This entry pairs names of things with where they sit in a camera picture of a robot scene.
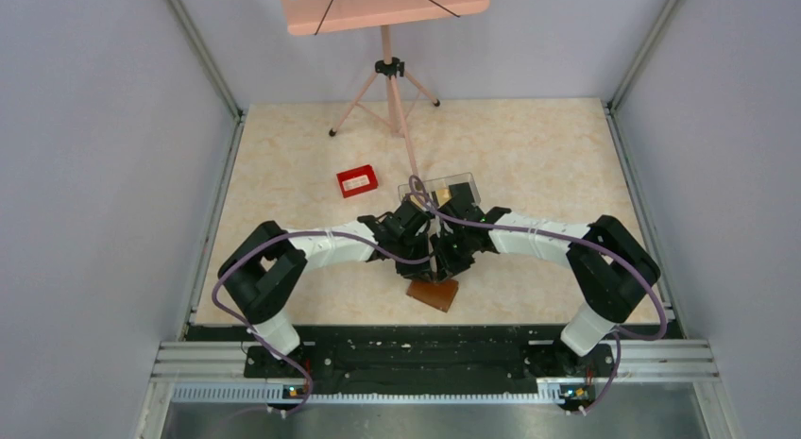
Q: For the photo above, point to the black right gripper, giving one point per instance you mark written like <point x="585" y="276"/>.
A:
<point x="446" y="266"/>

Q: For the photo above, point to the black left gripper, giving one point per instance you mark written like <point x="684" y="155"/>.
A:
<point x="418" y="271"/>

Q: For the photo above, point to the brown leather card holder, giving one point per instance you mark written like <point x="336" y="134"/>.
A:
<point x="439" y="296"/>

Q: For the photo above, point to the clear acrylic card box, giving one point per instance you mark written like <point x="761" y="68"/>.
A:
<point x="414" y="193"/>

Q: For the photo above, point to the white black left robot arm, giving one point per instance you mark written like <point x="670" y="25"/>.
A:
<point x="263" y="271"/>

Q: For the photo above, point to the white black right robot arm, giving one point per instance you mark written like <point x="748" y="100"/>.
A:
<point x="613" y="271"/>

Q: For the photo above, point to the yellow card in box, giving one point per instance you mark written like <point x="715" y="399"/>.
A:
<point x="442" y="196"/>

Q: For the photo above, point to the pink music stand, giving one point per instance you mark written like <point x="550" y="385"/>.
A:
<point x="315" y="17"/>

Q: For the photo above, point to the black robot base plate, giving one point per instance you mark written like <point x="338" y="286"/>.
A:
<point x="417" y="360"/>

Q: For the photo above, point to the aluminium frame rail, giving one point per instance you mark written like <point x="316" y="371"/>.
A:
<point x="213" y="372"/>

